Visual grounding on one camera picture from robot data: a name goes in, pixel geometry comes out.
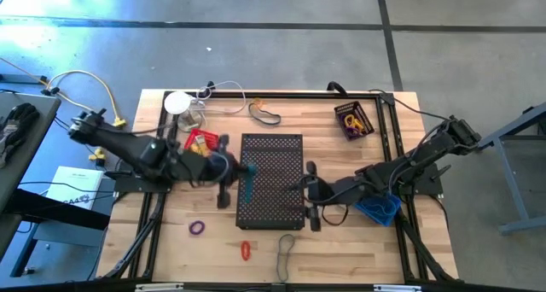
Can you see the black plastic basket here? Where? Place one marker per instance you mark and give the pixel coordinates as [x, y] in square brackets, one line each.
[339, 110]

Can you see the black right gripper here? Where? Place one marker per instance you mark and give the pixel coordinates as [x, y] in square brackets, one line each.
[320, 191]

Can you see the silver metal bracket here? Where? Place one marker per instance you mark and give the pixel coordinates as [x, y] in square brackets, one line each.
[158, 287]
[396, 288]

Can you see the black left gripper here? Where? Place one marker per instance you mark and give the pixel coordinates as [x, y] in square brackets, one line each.
[198, 168]

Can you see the black perforated metal shelf riser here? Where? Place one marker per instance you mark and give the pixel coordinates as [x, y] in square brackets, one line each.
[273, 206]

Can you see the black aluminium table frame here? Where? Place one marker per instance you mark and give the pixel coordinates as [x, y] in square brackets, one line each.
[298, 95]

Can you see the black grey work glove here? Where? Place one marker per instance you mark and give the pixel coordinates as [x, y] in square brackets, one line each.
[19, 117]

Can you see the white mushroom table lamp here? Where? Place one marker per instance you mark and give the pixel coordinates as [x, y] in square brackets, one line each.
[178, 103]

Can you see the purple spiral wrist coil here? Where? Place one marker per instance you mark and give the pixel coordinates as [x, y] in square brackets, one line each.
[191, 228]
[344, 127]
[353, 134]

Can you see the blue plastic basket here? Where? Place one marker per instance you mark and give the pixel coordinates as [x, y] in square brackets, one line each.
[384, 218]

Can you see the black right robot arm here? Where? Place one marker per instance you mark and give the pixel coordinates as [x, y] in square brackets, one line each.
[405, 166]

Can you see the dark grey side table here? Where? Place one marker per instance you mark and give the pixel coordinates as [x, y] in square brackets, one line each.
[47, 112]

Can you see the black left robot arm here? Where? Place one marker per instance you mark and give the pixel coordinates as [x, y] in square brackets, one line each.
[128, 149]

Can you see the small yellow crayon box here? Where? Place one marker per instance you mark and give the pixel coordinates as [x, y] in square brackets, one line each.
[195, 147]
[205, 147]

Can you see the blue-grey metal stand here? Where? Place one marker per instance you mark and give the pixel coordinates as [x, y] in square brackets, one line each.
[512, 185]

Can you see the yellow spiral wrist coil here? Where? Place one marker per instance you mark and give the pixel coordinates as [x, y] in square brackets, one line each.
[347, 120]
[359, 125]

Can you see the red plastic basket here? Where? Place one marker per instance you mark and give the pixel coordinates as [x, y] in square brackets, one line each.
[205, 135]

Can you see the red-orange spiral wrist coil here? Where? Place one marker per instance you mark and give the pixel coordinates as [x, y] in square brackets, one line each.
[245, 242]

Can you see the white booklet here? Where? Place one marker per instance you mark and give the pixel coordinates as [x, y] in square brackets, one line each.
[72, 181]

